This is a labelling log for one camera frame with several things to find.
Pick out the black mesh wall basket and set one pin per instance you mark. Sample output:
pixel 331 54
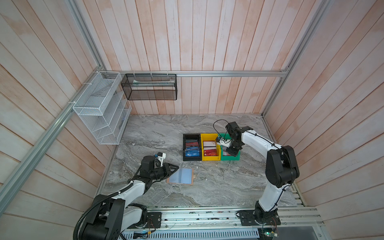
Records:
pixel 150 87

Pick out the horizontal aluminium wall rail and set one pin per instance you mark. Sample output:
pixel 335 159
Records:
pixel 247 73

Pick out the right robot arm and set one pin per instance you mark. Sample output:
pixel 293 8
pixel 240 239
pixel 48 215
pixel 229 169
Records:
pixel 281 166

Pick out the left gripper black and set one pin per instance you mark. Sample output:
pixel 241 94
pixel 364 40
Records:
pixel 167 169

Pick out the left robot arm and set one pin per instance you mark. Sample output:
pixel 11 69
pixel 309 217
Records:
pixel 109 215

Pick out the cards stack in yellow bin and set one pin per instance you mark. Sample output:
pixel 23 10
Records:
pixel 210 149

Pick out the cards stack in green bin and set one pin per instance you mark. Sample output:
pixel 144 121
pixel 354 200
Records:
pixel 224 152

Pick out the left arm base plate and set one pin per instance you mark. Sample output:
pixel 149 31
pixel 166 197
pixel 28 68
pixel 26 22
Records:
pixel 152 221

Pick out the white wire mesh shelf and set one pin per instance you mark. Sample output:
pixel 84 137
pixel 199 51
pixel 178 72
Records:
pixel 103 108

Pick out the tan leather card holder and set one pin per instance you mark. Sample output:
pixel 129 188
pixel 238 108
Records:
pixel 183 176

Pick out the green plastic bin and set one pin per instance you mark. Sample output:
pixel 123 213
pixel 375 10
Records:
pixel 229 158

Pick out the black plastic bin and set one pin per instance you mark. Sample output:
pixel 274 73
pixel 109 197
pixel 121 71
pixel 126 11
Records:
pixel 192 137

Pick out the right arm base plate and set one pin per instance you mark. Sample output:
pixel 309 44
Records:
pixel 258 218

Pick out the yellow plastic bin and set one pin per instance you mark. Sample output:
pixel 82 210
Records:
pixel 210 137

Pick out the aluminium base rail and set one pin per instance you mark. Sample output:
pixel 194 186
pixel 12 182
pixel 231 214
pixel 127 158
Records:
pixel 203 218

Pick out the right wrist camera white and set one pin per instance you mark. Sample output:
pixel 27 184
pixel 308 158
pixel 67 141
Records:
pixel 223 142

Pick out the cards stack in black bin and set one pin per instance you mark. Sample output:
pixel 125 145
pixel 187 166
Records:
pixel 192 148

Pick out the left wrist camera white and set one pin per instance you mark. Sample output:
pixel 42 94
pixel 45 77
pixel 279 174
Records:
pixel 159 159

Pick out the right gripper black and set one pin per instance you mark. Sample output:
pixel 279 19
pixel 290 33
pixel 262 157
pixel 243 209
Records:
pixel 232 152

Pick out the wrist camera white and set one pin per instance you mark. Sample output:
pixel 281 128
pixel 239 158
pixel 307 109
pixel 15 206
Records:
pixel 159 159
pixel 223 142

